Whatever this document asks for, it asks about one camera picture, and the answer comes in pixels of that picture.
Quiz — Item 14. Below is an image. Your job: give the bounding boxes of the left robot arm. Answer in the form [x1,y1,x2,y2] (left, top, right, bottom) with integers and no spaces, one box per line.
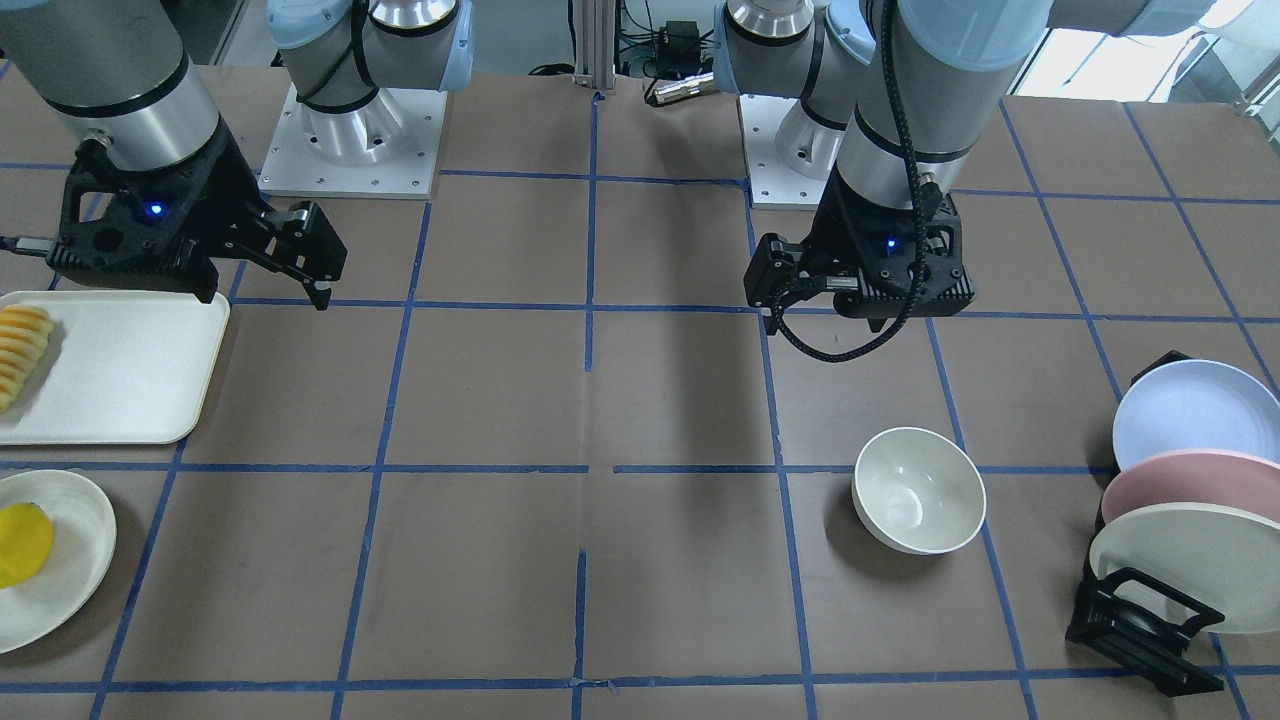
[713,1,1210,333]

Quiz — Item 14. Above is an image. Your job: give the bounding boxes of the light blue plate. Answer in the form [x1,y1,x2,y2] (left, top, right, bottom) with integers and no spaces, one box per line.
[1111,359,1279,470]

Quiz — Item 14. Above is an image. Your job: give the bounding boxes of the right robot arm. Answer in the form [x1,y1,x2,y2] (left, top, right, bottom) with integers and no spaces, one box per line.
[3,1,474,310]

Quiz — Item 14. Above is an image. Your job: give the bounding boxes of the pink plate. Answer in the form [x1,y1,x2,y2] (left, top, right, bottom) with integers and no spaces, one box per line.
[1101,448,1279,523]

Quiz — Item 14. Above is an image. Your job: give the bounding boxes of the black cables bundle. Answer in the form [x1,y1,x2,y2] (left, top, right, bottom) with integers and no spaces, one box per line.
[529,0,716,106]

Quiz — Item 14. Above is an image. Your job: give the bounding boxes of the cream white bowl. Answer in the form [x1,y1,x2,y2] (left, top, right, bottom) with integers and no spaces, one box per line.
[850,427,987,556]

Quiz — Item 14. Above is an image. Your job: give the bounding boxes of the cream white plate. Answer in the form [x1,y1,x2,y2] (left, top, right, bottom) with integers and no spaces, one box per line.
[1,469,116,653]

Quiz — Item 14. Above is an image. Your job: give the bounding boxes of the cream plate in rack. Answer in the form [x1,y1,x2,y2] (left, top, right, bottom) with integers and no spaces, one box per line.
[1089,502,1279,634]

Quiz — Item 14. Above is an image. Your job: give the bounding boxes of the yellow lemon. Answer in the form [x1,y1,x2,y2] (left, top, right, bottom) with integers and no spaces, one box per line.
[1,502,55,589]

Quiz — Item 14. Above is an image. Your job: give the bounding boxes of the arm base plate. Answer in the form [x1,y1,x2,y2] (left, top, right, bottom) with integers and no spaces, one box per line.
[739,94,844,210]
[259,88,451,201]

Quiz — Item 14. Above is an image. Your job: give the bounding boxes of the black dish rack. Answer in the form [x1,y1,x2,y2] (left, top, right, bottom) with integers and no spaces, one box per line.
[1065,351,1226,697]

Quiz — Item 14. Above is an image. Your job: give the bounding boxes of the black braided cable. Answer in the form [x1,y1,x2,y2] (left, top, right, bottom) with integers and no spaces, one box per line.
[768,0,937,363]

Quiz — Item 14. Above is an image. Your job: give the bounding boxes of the cream rectangular tray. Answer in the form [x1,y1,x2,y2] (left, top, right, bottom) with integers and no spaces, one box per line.
[1,290,230,446]

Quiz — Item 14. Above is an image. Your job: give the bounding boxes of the aluminium frame post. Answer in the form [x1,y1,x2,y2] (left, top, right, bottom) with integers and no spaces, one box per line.
[568,1,620,96]

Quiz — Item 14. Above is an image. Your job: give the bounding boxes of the sliced yellow fruit pieces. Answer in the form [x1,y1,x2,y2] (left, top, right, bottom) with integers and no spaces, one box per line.
[1,304,55,413]

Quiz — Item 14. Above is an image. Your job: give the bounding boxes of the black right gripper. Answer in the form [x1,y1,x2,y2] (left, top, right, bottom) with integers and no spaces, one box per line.
[47,129,348,311]

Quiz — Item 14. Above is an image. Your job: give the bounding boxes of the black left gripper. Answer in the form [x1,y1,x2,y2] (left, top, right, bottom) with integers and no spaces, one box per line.
[744,170,977,334]

